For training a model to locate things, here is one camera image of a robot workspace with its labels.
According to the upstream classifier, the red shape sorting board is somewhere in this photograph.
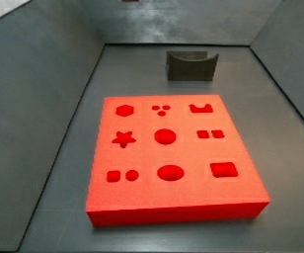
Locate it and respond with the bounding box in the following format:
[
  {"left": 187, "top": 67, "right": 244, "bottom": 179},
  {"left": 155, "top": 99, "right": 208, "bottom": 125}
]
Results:
[{"left": 85, "top": 95, "right": 270, "bottom": 226}]

